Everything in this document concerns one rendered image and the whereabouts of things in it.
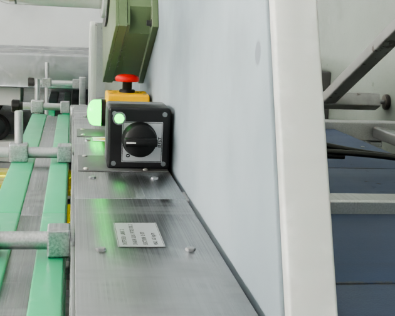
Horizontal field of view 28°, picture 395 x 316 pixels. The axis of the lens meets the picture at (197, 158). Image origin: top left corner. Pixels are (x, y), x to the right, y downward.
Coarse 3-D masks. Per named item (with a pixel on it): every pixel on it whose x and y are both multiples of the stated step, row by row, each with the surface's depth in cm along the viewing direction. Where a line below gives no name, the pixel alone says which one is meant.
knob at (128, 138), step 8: (128, 128) 99; (136, 128) 98; (144, 128) 98; (152, 128) 100; (128, 136) 98; (136, 136) 98; (144, 136) 98; (152, 136) 98; (128, 144) 97; (136, 144) 97; (144, 144) 97; (152, 144) 97; (128, 152) 100; (136, 152) 98; (144, 152) 99
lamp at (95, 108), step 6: (90, 102) 130; (96, 102) 129; (102, 102) 129; (90, 108) 129; (96, 108) 129; (102, 108) 129; (90, 114) 129; (96, 114) 129; (102, 114) 129; (90, 120) 130; (96, 120) 129; (102, 120) 129
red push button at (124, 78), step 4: (116, 76) 130; (120, 76) 129; (124, 76) 129; (128, 76) 129; (132, 76) 129; (136, 76) 130; (116, 80) 130; (120, 80) 129; (124, 80) 129; (128, 80) 129; (132, 80) 129; (136, 80) 130; (124, 84) 130; (128, 84) 130; (124, 88) 130; (128, 88) 130
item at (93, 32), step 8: (96, 32) 174; (96, 40) 175; (96, 48) 175; (96, 56) 175; (88, 64) 191; (96, 64) 176; (88, 72) 191; (88, 80) 191; (88, 88) 192; (88, 96) 192; (88, 104) 192
